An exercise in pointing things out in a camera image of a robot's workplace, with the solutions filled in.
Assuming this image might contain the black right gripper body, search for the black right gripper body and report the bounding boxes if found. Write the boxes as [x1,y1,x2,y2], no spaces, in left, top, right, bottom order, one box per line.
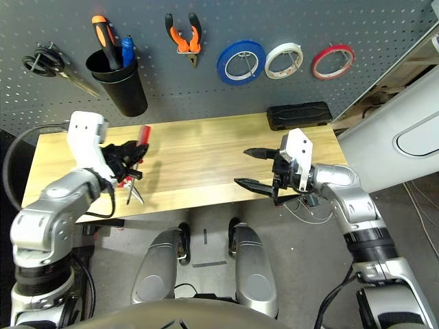
[271,151,303,199]

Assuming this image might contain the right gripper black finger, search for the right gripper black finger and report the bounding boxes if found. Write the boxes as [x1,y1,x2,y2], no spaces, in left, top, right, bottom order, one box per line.
[233,177,278,199]
[243,146,281,161]

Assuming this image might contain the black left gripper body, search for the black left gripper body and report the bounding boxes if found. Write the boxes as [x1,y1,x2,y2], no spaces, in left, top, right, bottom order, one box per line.
[100,142,134,183]

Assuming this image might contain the red handled screwdriver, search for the red handled screwdriver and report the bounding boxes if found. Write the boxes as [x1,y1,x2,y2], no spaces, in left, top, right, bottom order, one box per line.
[126,125,153,207]

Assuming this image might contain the red handled scissors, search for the red handled scissors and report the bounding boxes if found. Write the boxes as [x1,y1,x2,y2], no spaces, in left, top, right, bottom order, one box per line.
[115,175,145,206]

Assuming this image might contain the red tape roll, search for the red tape roll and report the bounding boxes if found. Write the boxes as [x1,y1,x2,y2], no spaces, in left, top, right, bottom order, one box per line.
[310,42,357,82]

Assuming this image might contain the orange black needle-nose pliers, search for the orange black needle-nose pliers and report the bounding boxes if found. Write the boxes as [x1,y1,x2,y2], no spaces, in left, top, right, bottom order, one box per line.
[164,12,204,69]

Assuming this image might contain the grey perforated pegboard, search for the grey perforated pegboard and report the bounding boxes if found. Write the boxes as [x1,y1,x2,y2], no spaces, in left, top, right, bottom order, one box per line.
[0,0,434,137]

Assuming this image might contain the black plastic tool case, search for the black plastic tool case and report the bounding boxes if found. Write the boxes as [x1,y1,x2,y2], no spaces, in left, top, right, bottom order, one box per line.
[266,101,333,132]

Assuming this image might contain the black plastic cup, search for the black plastic cup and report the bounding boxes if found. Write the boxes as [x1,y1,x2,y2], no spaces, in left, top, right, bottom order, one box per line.
[84,48,149,118]

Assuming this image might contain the silver right robot leg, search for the silver right robot leg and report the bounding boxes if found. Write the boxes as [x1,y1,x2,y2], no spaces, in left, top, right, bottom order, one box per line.
[227,221,279,318]

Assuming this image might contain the silver robot leg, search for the silver robot leg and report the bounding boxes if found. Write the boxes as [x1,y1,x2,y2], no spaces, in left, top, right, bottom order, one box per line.
[130,228,191,306]
[227,221,279,318]

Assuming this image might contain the white tape roll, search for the white tape roll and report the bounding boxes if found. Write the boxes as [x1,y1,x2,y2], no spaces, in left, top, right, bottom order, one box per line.
[263,42,305,81]

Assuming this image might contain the blue tape roll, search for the blue tape roll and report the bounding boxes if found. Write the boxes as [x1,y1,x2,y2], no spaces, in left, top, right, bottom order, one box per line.
[216,39,268,86]

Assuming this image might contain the white curved machine housing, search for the white curved machine housing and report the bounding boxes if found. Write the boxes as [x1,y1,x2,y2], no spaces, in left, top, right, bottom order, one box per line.
[337,64,439,195]

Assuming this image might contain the silver left robot leg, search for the silver left robot leg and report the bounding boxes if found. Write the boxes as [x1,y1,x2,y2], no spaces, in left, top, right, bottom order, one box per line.
[130,228,191,306]

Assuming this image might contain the grey robot torso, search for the grey robot torso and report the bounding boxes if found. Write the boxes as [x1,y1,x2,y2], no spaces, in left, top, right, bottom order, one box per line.
[87,297,286,329]

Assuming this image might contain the black table foot bracket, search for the black table foot bracket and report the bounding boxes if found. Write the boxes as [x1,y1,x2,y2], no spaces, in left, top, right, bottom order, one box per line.
[83,219,126,238]
[274,193,299,207]

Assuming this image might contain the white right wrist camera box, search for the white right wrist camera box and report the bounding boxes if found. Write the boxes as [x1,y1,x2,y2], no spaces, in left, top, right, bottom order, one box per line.
[278,127,314,193]

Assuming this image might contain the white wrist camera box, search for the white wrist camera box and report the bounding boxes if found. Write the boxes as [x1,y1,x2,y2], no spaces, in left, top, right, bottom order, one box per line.
[278,127,314,193]
[65,110,117,183]

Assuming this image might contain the black left gripper cable loop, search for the black left gripper cable loop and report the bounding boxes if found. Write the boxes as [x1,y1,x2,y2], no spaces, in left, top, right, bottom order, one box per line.
[85,178,117,219]

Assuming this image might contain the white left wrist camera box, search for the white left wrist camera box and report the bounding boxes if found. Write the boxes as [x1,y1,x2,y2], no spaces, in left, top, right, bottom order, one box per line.
[65,110,117,183]

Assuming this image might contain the black handled scissors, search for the black handled scissors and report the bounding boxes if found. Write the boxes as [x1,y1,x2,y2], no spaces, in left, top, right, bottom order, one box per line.
[21,41,101,98]

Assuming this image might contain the black left wrist camera cable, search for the black left wrist camera cable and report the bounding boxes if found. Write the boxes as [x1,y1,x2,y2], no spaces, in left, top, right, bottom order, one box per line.
[2,123,70,214]

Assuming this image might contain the orange black handled screwdriver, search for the orange black handled screwdriver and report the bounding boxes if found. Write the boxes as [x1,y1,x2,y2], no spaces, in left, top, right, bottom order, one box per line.
[91,14,123,71]

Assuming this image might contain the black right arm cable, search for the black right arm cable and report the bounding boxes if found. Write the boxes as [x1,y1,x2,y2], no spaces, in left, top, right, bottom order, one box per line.
[315,261,359,329]

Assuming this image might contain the metal wire pegboard hook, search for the metal wire pegboard hook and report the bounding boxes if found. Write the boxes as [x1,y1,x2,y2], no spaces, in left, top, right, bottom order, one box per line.
[328,41,355,66]

